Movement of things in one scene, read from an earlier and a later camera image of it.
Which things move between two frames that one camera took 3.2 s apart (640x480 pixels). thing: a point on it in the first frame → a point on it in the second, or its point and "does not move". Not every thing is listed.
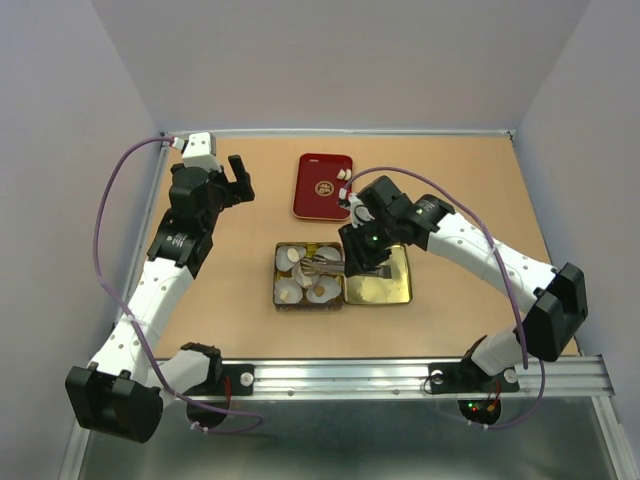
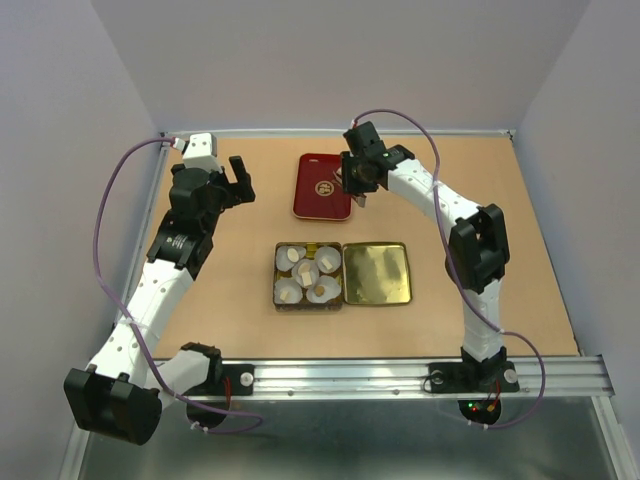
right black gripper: x=357 y=258 → x=349 y=183
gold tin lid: x=376 y=289 does not move
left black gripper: x=236 y=192 does not move
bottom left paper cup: x=295 y=291 does not move
